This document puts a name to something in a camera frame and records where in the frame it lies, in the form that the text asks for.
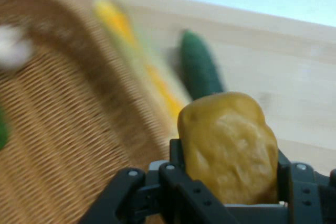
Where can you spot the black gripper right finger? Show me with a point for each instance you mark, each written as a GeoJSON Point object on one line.
{"type": "Point", "coordinates": [307, 195]}

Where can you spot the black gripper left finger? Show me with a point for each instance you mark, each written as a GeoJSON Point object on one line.
{"type": "Point", "coordinates": [173, 190]}

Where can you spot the yellow-brown potato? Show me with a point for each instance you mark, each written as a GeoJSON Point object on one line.
{"type": "Point", "coordinates": [231, 145]}

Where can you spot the woven wicker basket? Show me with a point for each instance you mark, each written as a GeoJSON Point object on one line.
{"type": "Point", "coordinates": [65, 129]}

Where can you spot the dark green cucumber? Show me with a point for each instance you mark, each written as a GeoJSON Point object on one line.
{"type": "Point", "coordinates": [199, 64]}

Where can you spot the bamboo cutting board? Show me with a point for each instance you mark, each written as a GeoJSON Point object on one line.
{"type": "Point", "coordinates": [275, 58]}

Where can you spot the yellow corn cob with husk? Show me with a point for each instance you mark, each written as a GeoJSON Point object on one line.
{"type": "Point", "coordinates": [123, 32]}

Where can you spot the green bell pepper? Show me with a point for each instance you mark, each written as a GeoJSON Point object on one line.
{"type": "Point", "coordinates": [3, 129]}

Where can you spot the white garlic bulb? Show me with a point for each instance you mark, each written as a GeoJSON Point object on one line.
{"type": "Point", "coordinates": [13, 47]}

